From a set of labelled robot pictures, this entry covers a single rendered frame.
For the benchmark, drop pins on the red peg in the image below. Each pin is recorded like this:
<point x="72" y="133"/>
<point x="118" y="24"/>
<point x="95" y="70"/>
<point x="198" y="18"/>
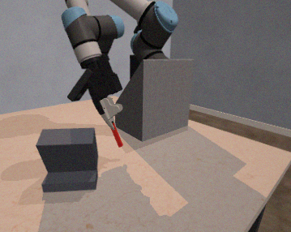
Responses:
<point x="117" y="137"/>

